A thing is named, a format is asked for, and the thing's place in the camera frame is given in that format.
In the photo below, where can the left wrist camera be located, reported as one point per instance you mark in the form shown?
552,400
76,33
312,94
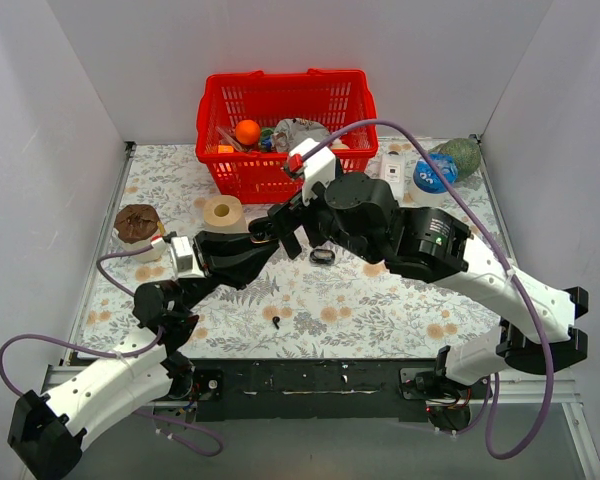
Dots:
183,255

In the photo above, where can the red plastic shopping basket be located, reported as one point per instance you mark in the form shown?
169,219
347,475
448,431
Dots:
334,98

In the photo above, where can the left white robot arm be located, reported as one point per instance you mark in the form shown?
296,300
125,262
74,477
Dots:
50,431

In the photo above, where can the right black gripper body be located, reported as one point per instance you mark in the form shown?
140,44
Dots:
303,214

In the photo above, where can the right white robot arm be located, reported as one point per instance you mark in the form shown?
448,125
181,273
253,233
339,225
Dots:
536,333

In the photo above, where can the black gold-trimmed charging case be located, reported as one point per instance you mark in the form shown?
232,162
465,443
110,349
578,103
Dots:
261,230

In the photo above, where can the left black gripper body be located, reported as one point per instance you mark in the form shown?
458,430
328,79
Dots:
206,251

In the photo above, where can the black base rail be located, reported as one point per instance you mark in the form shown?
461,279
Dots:
254,389

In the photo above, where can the green textured ball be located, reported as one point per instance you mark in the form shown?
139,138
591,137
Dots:
465,153

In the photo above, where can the brown-topped paper cup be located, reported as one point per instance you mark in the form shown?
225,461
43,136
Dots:
136,225

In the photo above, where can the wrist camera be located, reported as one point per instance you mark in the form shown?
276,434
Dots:
321,168
183,255

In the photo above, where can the white rectangular bottle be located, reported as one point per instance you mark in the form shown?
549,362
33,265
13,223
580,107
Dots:
393,171

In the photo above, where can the black oval charging case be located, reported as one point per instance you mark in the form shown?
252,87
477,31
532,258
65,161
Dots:
322,256

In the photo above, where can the crumpled silver foil bag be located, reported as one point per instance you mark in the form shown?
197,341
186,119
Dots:
290,132

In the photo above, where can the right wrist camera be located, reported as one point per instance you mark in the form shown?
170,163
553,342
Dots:
321,168

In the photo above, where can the floral patterned table mat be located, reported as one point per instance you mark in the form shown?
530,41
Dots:
351,309

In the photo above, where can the blue-lidded white jar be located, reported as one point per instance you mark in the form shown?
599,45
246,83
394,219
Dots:
425,187

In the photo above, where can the orange fruit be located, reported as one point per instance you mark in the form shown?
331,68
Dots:
247,132

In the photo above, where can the beige paper roll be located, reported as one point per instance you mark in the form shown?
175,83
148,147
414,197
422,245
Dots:
224,214

